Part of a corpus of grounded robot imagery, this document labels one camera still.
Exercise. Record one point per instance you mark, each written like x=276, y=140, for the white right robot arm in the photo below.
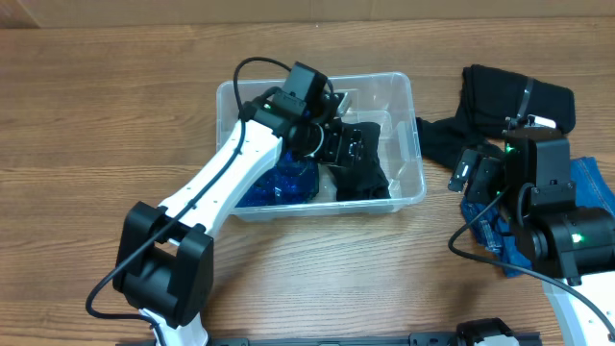
x=570, y=248

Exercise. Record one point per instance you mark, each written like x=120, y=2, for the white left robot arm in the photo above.
x=164, y=264

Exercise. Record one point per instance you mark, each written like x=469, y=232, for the clear plastic container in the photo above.
x=386, y=99

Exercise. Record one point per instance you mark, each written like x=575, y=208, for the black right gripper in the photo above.
x=480, y=176

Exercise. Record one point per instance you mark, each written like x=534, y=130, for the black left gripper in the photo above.
x=337, y=151

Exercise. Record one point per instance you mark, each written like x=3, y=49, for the blue green sequin cloth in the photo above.
x=293, y=180

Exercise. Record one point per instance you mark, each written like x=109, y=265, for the black banded cloth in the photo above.
x=491, y=97

